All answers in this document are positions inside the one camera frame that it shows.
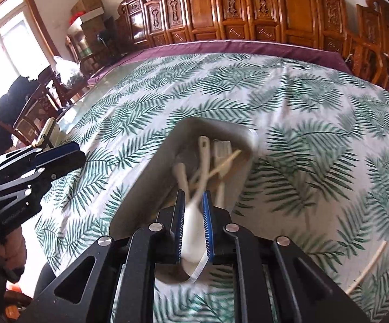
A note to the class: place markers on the red and white box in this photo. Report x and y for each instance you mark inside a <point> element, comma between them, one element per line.
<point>86,18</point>

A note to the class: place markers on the carved wooden sofa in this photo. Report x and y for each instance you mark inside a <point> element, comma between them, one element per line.
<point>234,10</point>

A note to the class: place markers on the window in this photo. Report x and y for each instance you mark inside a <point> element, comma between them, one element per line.
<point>9,43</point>

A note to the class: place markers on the brown cardboard box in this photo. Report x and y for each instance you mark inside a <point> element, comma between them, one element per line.
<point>94,28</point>

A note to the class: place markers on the person's left hand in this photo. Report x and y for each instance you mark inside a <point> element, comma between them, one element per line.
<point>11,252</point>

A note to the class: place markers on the wooden chopstick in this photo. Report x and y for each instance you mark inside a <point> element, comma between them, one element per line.
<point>369,265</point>
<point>221,165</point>

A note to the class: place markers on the cream plastic spoon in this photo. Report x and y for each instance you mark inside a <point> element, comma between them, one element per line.
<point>203,154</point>

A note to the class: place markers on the purple sofa cushion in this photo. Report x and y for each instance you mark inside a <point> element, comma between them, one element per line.
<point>214,47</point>

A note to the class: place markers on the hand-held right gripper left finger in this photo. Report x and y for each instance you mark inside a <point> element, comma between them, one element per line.
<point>181,215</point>

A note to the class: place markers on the white plastic spoon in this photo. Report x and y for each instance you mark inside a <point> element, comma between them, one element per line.
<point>181,175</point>
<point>192,239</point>

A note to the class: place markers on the carved wooden armchair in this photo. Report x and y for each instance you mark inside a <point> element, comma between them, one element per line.
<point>382,40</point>

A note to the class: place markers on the grey metal tray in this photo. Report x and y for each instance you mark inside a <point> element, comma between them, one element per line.
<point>140,205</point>

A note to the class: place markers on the clear plastic bag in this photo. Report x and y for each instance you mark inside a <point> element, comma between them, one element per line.
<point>68,72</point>

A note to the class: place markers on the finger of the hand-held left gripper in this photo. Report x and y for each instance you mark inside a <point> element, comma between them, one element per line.
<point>58,149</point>
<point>66,165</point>

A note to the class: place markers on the wooden chair with black clothes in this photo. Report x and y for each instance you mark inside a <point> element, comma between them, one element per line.
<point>16,97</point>

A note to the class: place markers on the cream plastic fork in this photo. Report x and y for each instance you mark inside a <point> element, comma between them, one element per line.
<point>222,161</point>

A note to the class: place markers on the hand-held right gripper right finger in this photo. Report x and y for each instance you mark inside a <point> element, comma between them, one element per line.
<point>207,222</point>

